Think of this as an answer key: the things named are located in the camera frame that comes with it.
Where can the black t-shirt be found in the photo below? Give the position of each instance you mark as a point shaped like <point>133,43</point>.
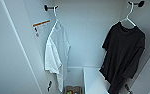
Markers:
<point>124,56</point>

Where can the white hanger with black shirt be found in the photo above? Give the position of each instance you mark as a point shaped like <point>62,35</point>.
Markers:
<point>129,18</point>

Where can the white wardrobe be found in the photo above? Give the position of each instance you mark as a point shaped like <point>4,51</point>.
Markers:
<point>86,36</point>

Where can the white t-shirt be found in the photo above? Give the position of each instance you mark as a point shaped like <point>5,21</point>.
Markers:
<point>57,50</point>

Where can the white inner shelf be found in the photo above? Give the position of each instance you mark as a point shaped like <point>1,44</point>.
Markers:
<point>92,81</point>

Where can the orange white warning label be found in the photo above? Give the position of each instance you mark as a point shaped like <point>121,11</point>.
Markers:
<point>41,26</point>

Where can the brown storage basket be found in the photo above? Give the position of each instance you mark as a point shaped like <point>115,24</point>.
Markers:
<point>73,90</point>

